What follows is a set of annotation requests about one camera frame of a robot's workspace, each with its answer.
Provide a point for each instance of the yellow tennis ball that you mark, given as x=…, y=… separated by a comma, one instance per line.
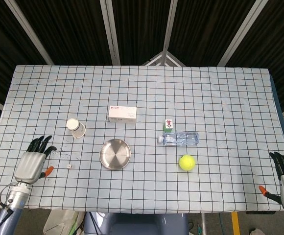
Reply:
x=187, y=162

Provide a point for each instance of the round metal plate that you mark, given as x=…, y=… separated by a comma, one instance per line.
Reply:
x=115, y=154

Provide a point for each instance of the checkered light blue tablecloth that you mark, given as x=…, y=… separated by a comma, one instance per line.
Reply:
x=156, y=93

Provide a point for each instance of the clear plastic water bottle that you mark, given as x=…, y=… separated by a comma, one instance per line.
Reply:
x=181, y=139

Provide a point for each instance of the white cardboard box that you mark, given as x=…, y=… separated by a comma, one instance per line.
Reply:
x=122, y=114

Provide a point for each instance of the white paper cup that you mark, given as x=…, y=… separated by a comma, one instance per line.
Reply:
x=76, y=129

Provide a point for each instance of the blue-grey robot torso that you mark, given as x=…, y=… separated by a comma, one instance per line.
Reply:
x=137, y=225

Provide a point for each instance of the aluminium frame post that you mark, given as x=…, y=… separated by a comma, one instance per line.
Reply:
x=110, y=31
x=29, y=31
x=169, y=24
x=242, y=31

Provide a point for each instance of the triangular aluminium frame brace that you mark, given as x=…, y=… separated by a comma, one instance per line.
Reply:
x=163, y=55

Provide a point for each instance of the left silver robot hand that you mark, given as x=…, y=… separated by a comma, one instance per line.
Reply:
x=30, y=165

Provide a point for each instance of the green white mahjong tile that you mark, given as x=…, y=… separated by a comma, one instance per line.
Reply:
x=169, y=124

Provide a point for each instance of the blue table underlay cloth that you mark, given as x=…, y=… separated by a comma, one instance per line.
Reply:
x=279, y=98

